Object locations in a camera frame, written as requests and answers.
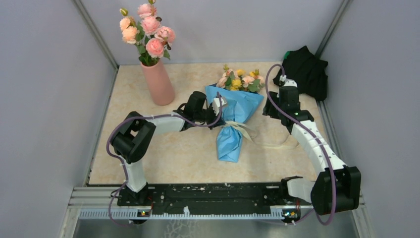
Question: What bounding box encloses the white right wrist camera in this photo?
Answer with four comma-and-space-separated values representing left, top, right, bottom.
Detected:
279, 75, 298, 88

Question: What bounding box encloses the small yellow pink flower bouquet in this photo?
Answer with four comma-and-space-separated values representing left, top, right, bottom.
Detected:
215, 64, 265, 93

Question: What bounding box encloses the left aluminium frame post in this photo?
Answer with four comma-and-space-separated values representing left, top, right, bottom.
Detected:
71, 0, 119, 70

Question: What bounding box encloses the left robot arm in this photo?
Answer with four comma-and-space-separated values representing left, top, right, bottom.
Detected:
106, 91, 227, 206

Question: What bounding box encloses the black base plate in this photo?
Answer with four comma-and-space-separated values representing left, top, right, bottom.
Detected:
117, 182, 308, 215

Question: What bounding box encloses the green cloth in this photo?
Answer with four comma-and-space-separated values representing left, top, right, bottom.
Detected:
283, 51, 291, 60

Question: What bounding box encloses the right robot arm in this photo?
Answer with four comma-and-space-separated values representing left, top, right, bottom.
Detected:
263, 86, 362, 215

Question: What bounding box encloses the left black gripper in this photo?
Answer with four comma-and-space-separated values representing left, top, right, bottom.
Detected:
195, 103, 226, 130

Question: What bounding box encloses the cream ribbon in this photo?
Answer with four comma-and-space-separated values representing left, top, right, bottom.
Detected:
223, 121, 299, 150

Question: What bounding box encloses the pink ceramic vase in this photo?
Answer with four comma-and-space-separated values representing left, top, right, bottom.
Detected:
140, 61, 175, 106

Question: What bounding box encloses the aluminium frame post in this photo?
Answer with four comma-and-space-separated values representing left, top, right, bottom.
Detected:
315, 0, 353, 58
71, 0, 119, 70

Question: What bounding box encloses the black cloth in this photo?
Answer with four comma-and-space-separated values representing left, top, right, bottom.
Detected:
282, 46, 328, 101

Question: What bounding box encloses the aluminium front rail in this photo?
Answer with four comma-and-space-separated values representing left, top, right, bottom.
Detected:
67, 186, 366, 220

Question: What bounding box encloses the right aluminium frame post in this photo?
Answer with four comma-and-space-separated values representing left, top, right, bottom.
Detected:
315, 0, 353, 58

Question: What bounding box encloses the pink rose bunch in vase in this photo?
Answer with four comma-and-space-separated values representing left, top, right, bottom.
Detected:
119, 0, 176, 66

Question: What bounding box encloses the blue wrapping paper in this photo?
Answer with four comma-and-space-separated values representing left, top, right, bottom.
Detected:
205, 86, 264, 163

